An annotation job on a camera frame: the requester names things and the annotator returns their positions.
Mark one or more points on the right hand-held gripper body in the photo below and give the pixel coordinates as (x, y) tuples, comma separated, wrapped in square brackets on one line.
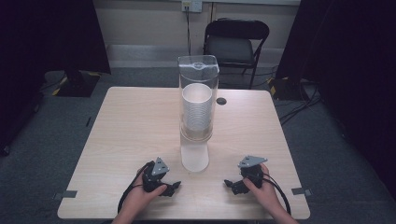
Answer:
[(252, 172)]

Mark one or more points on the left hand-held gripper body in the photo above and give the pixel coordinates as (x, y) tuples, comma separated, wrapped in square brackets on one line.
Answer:
[(153, 179)]

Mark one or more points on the person's left hand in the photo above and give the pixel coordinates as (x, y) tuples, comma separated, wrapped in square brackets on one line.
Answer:
[(140, 194)]

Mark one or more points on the person's right hand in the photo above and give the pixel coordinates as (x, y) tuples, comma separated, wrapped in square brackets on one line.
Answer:
[(264, 194)]

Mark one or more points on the clear plastic cup dispenser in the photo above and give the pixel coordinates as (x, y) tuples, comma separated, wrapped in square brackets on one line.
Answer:
[(194, 155)]

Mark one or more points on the grey tape strip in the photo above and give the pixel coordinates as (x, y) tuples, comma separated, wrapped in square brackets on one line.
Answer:
[(66, 194), (301, 191)]

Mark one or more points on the stack of white paper cups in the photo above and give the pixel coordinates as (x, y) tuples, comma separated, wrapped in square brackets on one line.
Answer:
[(197, 109)]

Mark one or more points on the black stand base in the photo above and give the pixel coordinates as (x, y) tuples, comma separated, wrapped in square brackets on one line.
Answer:
[(286, 88), (77, 84)]

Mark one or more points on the black folding chair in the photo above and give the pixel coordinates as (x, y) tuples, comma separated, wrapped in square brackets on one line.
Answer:
[(232, 46)]

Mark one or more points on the black curtain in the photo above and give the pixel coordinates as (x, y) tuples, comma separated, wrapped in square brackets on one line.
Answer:
[(46, 46), (351, 77)]

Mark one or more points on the white wall outlet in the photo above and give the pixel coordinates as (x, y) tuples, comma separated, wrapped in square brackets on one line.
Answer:
[(192, 5)]

